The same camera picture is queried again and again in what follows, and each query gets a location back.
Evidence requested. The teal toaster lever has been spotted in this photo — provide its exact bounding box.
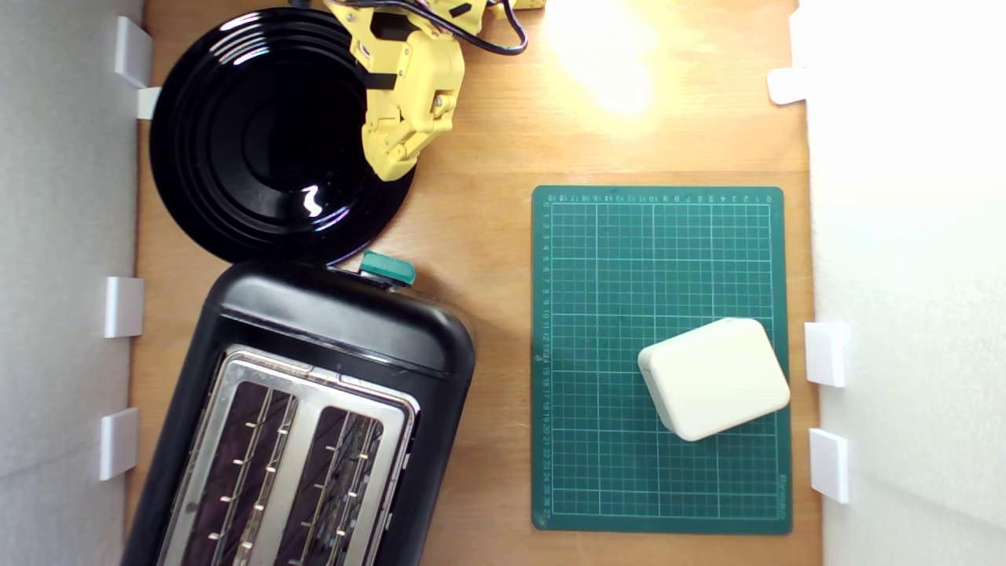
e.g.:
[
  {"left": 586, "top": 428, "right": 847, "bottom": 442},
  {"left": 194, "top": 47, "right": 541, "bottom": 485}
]
[{"left": 359, "top": 251, "right": 417, "bottom": 287}]

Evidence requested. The black two-slot toaster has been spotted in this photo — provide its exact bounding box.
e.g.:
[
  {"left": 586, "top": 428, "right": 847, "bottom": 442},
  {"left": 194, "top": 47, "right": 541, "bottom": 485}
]
[{"left": 119, "top": 258, "right": 477, "bottom": 566}]

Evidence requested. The black ribbed plate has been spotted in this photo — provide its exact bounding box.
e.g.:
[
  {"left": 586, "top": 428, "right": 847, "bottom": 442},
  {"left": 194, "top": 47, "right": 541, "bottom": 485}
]
[{"left": 149, "top": 6, "right": 417, "bottom": 264}]

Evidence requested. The green cutting mat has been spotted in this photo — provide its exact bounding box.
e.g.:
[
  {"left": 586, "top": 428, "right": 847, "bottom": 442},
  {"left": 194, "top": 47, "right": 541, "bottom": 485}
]
[{"left": 531, "top": 186, "right": 793, "bottom": 535}]

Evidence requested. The white rounded block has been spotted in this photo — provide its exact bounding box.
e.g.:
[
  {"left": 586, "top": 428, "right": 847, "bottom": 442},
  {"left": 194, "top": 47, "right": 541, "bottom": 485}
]
[{"left": 637, "top": 318, "right": 791, "bottom": 443}]

